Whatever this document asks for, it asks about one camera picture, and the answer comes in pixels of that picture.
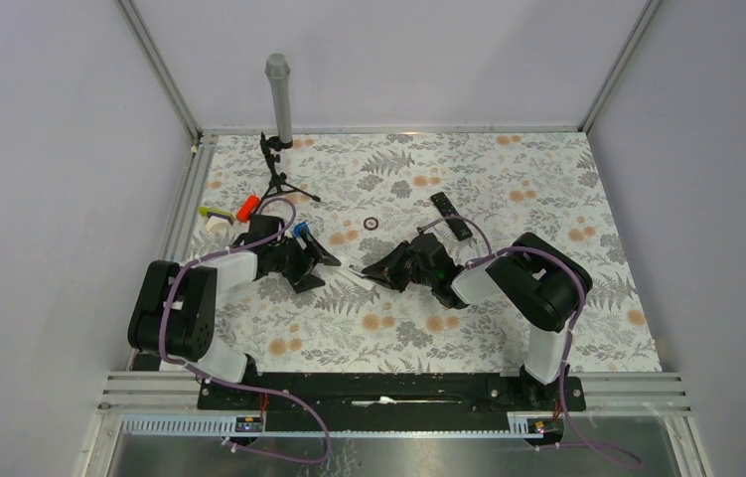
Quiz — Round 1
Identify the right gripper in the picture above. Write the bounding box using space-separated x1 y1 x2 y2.
363 240 437 293

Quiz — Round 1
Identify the purple cable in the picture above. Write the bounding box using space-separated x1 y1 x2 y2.
157 197 333 466
416 214 588 397

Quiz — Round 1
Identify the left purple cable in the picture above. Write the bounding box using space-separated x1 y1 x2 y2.
157 197 333 466

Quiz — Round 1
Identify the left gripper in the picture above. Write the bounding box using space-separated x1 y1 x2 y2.
268 228 340 292

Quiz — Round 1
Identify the yellow purple small tool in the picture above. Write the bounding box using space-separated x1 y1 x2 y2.
198 206 234 223

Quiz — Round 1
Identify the black remote control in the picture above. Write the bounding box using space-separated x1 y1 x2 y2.
430 192 473 241

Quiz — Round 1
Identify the poker chip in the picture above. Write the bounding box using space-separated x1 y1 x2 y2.
363 217 379 231

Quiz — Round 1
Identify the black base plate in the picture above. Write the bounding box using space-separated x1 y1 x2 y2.
197 372 587 432

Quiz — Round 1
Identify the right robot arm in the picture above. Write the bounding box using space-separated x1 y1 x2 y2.
362 233 593 409

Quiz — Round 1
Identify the blue plastic clip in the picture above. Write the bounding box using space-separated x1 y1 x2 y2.
293 222 310 238

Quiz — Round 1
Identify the white AC remote control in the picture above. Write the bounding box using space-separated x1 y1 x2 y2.
333 253 375 290

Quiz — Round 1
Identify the floral table mat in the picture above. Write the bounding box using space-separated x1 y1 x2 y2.
215 133 661 373

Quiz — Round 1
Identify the grey microphone on stand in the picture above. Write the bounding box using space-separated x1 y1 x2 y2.
265 53 293 151

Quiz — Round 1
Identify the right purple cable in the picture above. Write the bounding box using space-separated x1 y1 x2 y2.
416 214 588 397

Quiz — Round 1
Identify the white small block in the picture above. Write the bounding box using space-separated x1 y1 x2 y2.
205 217 232 235

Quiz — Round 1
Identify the orange red cylinder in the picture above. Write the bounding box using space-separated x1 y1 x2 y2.
235 195 261 223

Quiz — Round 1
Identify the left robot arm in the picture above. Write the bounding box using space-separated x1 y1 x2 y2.
127 215 342 408

